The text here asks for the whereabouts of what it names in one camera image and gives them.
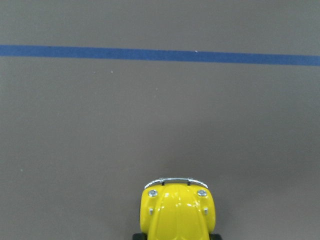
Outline yellow beetle toy car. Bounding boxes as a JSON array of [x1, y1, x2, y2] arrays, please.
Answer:
[[132, 177, 222, 240]]

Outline brown table mat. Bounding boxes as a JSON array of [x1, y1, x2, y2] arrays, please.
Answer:
[[0, 0, 320, 240]]

